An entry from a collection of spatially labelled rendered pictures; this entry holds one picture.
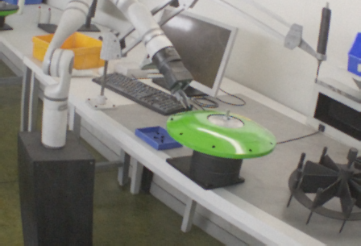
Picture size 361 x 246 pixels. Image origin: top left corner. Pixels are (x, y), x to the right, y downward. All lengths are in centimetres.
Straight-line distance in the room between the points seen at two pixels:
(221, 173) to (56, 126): 56
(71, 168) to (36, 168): 14
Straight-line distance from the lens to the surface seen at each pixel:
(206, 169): 143
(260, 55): 254
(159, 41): 157
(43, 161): 160
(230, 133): 137
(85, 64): 240
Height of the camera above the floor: 155
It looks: 17 degrees down
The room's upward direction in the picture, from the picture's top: 10 degrees clockwise
